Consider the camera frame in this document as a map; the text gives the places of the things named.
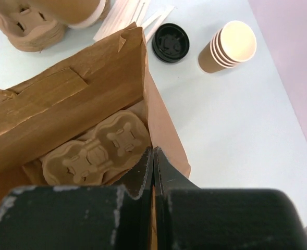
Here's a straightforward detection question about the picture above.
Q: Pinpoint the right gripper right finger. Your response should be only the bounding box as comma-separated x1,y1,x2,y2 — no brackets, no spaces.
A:
153,147,307,249

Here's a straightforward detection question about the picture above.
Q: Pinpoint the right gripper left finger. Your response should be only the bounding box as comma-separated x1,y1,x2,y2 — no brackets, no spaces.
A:
0,148,152,249

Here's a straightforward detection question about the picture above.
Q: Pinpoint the brown paper bag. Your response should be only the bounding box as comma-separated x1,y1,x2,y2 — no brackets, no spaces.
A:
0,24,191,202

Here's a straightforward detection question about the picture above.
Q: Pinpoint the pulp cup carrier tray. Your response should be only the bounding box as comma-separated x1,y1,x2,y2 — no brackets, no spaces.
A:
0,1,66,52

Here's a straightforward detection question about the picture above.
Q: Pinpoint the brown paper coffee cup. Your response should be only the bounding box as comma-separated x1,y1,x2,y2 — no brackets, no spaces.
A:
29,0,110,29

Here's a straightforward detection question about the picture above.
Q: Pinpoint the stack of black lids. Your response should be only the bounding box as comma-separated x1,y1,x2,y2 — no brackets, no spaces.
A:
152,23,190,64

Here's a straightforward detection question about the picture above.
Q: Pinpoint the stack of paper cups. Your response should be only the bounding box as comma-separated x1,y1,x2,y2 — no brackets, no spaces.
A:
198,20,257,73

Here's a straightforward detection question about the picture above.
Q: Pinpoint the bundle of wrapped straws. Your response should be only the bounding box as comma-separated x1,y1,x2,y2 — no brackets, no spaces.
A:
93,0,174,42

